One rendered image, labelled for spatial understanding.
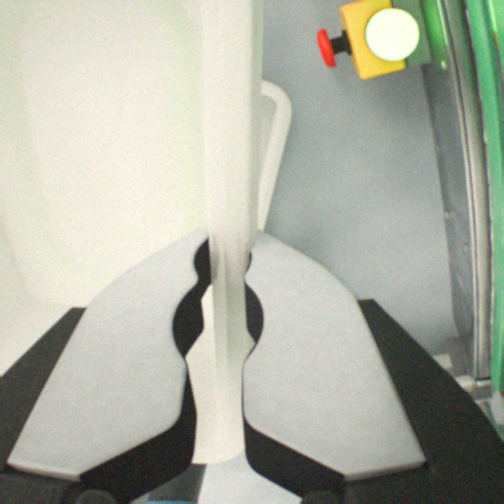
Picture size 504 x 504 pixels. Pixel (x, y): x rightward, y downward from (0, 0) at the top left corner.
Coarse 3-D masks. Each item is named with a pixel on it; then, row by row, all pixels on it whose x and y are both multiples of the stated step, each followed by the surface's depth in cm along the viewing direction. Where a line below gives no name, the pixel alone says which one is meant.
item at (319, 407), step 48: (288, 288) 9; (336, 288) 9; (288, 336) 8; (336, 336) 7; (288, 384) 7; (336, 384) 7; (384, 384) 6; (288, 432) 6; (336, 432) 6; (384, 432) 6; (288, 480) 6; (336, 480) 5
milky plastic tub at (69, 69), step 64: (0, 0) 14; (64, 0) 14; (128, 0) 13; (192, 0) 13; (256, 0) 7; (0, 64) 15; (64, 64) 15; (128, 64) 15; (192, 64) 14; (256, 64) 8; (0, 128) 17; (64, 128) 17; (128, 128) 16; (192, 128) 16; (256, 128) 9; (0, 192) 19; (64, 192) 19; (128, 192) 18; (192, 192) 17; (256, 192) 10; (0, 256) 21; (64, 256) 21; (128, 256) 20; (0, 320) 21; (192, 384) 19
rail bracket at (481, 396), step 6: (474, 390) 45; (480, 390) 45; (486, 390) 44; (474, 396) 44; (480, 396) 44; (486, 396) 44; (492, 396) 43; (480, 402) 44; (486, 402) 44; (492, 402) 44; (486, 408) 43; (486, 414) 42; (492, 414) 42; (492, 420) 41; (498, 426) 40; (498, 432) 39
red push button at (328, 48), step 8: (320, 32) 35; (320, 40) 35; (328, 40) 35; (336, 40) 35; (320, 48) 35; (328, 48) 35; (336, 48) 36; (344, 48) 36; (328, 56) 35; (328, 64) 36
